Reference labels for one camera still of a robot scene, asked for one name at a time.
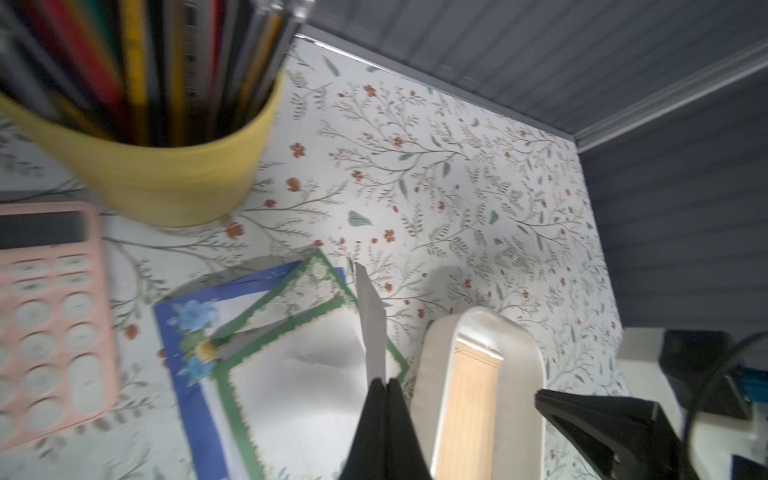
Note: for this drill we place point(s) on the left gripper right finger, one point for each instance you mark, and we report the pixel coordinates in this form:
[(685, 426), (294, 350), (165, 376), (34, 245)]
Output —
[(620, 437)]

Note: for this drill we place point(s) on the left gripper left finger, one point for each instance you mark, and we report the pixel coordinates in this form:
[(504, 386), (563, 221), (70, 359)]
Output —
[(385, 445)]

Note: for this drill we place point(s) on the beige stationery paper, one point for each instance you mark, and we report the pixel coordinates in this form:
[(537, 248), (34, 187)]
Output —
[(466, 447)]

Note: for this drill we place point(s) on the white plastic storage box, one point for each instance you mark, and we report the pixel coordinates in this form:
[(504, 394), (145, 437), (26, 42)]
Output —
[(518, 448)]

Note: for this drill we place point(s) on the green floral stationery paper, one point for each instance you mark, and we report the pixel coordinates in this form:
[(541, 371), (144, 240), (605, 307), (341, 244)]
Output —
[(313, 283)]

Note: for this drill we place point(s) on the blue floral stationery paper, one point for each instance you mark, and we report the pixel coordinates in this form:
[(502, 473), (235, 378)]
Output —
[(186, 324)]

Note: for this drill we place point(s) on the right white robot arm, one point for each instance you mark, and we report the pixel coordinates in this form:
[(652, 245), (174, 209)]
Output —
[(669, 366)]

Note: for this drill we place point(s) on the floral table mat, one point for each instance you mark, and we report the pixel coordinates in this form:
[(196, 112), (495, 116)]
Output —
[(446, 204)]

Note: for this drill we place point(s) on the yellow pencil cup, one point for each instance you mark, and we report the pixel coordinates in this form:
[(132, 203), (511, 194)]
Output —
[(170, 187)]

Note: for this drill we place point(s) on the pink calculator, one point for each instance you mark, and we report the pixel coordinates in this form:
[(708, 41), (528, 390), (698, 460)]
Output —
[(58, 353)]

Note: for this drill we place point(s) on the coloured pencils bunch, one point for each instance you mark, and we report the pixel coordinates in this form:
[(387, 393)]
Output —
[(147, 73)]

